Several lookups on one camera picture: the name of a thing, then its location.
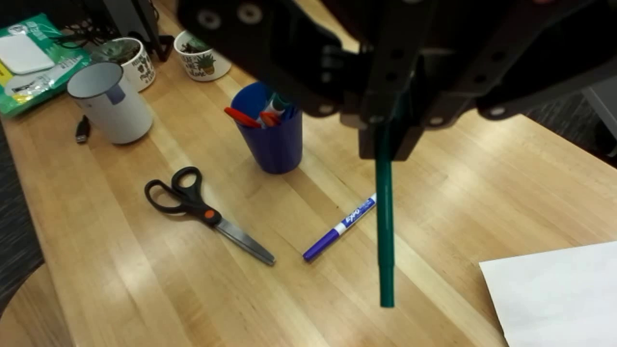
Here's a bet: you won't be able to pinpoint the purple marker with white band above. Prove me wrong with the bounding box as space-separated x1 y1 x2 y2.
300 192 379 264

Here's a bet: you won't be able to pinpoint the red pen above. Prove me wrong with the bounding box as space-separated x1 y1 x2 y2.
221 104 285 131

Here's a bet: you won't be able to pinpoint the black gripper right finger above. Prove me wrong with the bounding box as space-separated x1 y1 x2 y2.
358 0 617 161

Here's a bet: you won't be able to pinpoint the green marker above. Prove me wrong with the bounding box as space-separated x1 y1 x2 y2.
264 90 291 117

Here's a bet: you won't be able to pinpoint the blue cup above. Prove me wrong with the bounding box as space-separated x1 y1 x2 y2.
227 79 304 175

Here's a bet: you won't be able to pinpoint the long green pen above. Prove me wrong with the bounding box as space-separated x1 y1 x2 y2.
372 92 399 310

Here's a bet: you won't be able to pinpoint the small black clip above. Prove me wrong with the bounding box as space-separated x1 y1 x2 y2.
73 113 94 146

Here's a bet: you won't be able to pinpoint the black handled scissors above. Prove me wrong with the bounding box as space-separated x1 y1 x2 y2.
142 163 277 267

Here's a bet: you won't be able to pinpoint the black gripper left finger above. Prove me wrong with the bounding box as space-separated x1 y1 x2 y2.
175 0 387 161

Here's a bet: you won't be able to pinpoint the small plant print cup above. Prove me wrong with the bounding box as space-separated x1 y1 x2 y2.
171 28 233 84

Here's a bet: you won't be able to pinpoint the green wipes packet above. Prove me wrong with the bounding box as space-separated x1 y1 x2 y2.
0 11 92 121

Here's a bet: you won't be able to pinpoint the white folded cloth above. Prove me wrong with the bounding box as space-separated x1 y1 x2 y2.
476 239 617 347

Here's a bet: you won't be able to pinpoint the round wooden stool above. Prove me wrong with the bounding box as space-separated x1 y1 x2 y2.
0 258 73 347

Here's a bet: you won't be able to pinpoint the white mug with black print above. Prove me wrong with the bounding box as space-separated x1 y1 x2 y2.
100 34 158 94

